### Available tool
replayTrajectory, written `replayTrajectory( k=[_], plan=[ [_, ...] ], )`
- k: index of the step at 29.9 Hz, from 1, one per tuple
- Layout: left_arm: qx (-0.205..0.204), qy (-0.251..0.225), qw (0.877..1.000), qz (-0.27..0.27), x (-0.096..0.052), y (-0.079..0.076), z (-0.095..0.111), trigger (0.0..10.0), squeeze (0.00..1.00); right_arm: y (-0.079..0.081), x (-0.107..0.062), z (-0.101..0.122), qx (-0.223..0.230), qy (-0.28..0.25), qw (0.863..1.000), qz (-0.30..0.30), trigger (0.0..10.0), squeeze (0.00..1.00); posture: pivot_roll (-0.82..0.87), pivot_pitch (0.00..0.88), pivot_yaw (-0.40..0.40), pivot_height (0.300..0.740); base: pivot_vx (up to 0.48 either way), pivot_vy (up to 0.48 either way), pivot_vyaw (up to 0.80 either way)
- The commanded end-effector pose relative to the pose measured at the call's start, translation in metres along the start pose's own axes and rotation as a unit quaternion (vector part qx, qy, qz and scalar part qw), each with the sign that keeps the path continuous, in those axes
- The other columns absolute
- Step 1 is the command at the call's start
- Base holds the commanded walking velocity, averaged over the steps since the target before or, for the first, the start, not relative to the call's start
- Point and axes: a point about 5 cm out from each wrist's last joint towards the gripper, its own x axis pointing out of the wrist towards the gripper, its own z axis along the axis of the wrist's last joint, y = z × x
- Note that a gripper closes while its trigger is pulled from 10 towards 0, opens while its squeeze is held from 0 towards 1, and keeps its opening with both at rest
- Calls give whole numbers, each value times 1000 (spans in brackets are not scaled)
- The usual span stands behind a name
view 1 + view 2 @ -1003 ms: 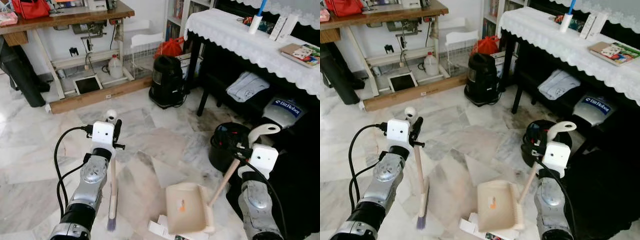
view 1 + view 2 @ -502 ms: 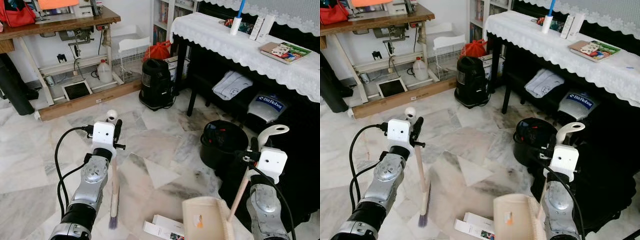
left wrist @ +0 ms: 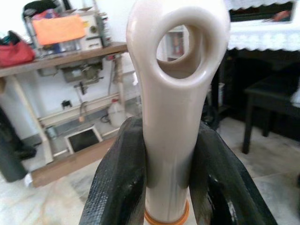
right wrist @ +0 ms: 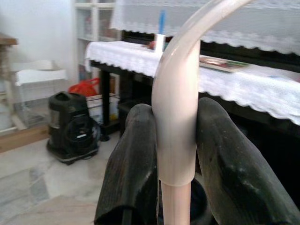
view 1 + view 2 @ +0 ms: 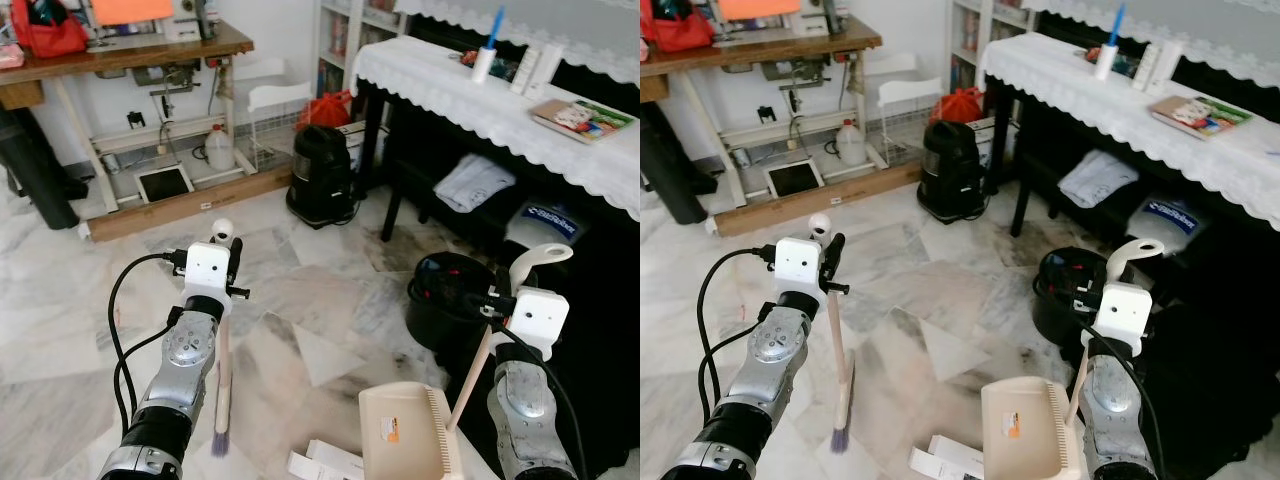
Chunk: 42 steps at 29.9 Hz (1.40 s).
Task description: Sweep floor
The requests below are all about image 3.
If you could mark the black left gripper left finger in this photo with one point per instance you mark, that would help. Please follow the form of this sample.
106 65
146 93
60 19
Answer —
117 182

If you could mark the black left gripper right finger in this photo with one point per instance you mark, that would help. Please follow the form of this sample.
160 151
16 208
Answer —
225 182

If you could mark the white framed dark board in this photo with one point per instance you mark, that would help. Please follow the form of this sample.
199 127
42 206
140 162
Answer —
83 139

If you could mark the white plastic jug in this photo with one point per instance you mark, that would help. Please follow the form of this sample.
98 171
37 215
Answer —
116 116

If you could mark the black stool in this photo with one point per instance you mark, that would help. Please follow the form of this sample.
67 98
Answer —
269 93

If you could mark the dark grey bin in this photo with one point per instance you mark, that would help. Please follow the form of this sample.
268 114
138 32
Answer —
11 157

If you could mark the black upright piano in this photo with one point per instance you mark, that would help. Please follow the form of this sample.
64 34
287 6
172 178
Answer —
239 68

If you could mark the grey metal motor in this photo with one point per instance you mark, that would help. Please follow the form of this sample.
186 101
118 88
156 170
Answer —
79 72

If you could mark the wooden workbench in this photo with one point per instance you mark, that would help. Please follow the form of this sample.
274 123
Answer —
70 55

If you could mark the white shelf with books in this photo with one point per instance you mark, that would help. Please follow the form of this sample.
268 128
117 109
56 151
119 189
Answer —
175 44

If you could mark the white lace cloth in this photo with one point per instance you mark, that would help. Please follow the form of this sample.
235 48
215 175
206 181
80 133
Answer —
264 35
257 4

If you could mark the grey white machine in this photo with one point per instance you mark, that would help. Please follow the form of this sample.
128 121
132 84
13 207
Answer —
93 28

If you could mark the red bag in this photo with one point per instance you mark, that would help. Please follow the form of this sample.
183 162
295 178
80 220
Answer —
14 52

